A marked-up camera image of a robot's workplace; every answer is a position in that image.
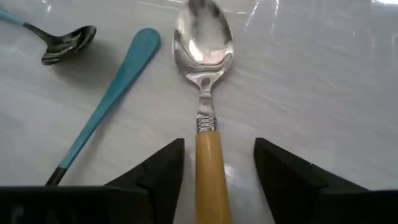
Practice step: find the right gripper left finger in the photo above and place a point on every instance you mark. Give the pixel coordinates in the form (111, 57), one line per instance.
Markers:
(164, 186)

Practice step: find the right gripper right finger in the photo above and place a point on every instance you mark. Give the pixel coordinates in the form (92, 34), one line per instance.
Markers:
(286, 186)

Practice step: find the white table sheet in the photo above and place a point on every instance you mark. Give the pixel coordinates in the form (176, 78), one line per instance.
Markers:
(311, 93)

